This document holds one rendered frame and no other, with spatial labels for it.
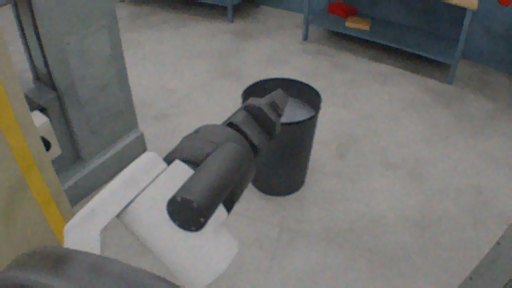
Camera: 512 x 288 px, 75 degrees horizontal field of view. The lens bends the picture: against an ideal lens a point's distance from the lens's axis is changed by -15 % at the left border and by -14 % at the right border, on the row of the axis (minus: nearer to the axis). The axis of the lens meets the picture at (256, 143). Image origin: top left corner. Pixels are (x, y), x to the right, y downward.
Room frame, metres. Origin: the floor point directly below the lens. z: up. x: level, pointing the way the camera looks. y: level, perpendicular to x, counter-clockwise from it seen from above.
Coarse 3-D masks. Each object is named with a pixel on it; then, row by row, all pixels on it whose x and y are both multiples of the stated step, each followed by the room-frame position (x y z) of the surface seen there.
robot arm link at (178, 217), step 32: (192, 160) 0.27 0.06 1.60; (224, 160) 0.24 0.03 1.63; (160, 192) 0.21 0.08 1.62; (192, 192) 0.19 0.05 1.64; (224, 192) 0.21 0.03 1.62; (128, 224) 0.19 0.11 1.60; (160, 224) 0.19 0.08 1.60; (192, 224) 0.18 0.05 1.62; (160, 256) 0.18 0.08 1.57; (192, 256) 0.18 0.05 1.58; (224, 256) 0.18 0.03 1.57
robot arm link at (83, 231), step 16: (144, 160) 0.23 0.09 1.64; (160, 160) 0.24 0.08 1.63; (128, 176) 0.21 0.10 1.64; (144, 176) 0.22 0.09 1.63; (112, 192) 0.20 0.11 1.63; (128, 192) 0.20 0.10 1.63; (96, 208) 0.19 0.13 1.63; (112, 208) 0.19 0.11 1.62; (80, 224) 0.17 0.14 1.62; (96, 224) 0.18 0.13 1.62; (64, 240) 0.17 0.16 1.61; (80, 240) 0.16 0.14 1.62; (96, 240) 0.17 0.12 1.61
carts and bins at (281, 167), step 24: (264, 96) 2.07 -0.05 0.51; (288, 96) 2.08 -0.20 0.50; (312, 96) 1.98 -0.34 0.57; (288, 120) 1.82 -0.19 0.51; (312, 120) 1.71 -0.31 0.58; (288, 144) 1.65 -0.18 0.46; (312, 144) 1.78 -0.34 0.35; (264, 168) 1.69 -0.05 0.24; (288, 168) 1.67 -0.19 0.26; (264, 192) 1.70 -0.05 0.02; (288, 192) 1.69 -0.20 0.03
